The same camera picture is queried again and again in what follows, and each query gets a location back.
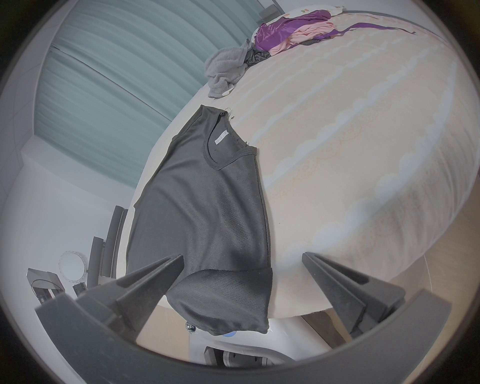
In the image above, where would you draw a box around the dark dressing table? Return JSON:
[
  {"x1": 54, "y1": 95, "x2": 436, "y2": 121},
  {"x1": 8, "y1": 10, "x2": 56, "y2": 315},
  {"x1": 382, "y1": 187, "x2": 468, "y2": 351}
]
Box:
[{"x1": 73, "y1": 205, "x2": 129, "y2": 297}]

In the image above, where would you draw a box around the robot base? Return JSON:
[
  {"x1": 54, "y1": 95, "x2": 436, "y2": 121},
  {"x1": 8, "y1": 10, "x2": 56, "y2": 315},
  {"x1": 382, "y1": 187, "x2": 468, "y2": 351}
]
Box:
[{"x1": 185, "y1": 318, "x2": 301, "y2": 367}]

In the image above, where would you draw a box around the dark bedside table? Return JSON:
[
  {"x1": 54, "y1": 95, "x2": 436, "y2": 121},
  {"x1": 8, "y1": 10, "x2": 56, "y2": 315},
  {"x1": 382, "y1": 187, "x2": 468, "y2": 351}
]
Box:
[{"x1": 258, "y1": 5, "x2": 280, "y2": 22}]

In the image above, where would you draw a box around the bed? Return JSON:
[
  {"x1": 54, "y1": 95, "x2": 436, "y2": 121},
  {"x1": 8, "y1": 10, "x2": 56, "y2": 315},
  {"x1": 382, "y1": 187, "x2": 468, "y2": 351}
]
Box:
[{"x1": 127, "y1": 5, "x2": 480, "y2": 350}]

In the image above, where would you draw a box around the white printed pillow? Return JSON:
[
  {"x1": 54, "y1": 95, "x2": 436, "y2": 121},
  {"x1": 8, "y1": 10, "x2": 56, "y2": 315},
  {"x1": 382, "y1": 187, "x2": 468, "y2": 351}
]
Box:
[{"x1": 292, "y1": 5, "x2": 346, "y2": 18}]

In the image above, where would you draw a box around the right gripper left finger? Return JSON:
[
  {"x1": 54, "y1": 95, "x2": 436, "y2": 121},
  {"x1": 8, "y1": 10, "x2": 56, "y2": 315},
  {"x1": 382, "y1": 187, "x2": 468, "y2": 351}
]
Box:
[{"x1": 77, "y1": 254, "x2": 185, "y2": 331}]

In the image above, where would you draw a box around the black patterned garment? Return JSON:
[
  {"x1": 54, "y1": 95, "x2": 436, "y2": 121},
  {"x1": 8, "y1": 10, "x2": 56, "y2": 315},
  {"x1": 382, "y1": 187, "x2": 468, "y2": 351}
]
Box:
[{"x1": 244, "y1": 48, "x2": 271, "y2": 67}]

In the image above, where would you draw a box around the round white mirror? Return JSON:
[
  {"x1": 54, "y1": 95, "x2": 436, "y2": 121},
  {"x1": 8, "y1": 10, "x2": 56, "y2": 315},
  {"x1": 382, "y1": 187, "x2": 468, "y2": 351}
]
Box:
[{"x1": 59, "y1": 250, "x2": 88, "y2": 284}]

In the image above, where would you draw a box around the blue-green curtain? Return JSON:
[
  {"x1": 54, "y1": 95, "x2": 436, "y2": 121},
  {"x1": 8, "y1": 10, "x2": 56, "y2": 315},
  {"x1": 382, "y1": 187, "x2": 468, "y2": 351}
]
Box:
[{"x1": 33, "y1": 0, "x2": 279, "y2": 189}]

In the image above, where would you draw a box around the pink garment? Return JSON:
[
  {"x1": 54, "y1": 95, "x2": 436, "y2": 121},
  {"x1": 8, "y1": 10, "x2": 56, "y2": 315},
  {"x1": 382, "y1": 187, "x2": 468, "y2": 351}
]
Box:
[{"x1": 269, "y1": 20, "x2": 337, "y2": 58}]

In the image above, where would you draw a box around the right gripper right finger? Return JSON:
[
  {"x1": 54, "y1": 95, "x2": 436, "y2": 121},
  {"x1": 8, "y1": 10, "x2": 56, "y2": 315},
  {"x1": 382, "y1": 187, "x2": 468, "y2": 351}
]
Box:
[{"x1": 301, "y1": 252, "x2": 406, "y2": 335}]

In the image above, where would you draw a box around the grey garment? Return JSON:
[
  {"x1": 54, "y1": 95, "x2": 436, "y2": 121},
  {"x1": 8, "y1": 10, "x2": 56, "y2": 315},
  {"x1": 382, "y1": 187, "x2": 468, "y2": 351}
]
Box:
[{"x1": 204, "y1": 39, "x2": 253, "y2": 99}]

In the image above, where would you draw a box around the purple satin garment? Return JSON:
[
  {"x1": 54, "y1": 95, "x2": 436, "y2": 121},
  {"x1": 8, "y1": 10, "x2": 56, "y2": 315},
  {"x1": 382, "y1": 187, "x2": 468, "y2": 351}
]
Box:
[{"x1": 254, "y1": 9, "x2": 418, "y2": 54}]

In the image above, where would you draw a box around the black T-shirt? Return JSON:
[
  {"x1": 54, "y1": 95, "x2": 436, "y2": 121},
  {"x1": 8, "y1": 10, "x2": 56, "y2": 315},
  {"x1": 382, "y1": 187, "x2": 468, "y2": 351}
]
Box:
[{"x1": 125, "y1": 105, "x2": 273, "y2": 337}]

